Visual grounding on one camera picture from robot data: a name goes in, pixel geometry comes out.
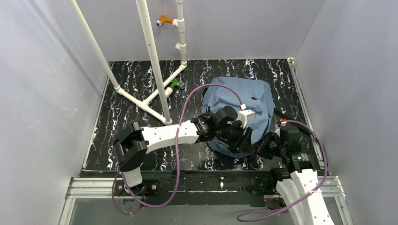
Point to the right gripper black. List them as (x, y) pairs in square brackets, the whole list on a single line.
[(262, 146)]

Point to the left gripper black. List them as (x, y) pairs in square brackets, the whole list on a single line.
[(241, 140)]

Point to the blue backpack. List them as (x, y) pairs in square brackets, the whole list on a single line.
[(231, 91)]

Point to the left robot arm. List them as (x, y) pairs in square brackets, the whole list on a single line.
[(135, 142)]

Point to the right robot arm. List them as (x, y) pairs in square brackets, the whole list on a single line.
[(297, 183)]

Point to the green white pipe fitting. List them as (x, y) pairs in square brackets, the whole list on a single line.
[(175, 84)]

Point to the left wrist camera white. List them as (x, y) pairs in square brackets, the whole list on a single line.
[(244, 115)]

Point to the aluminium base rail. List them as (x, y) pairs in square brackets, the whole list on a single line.
[(222, 187)]

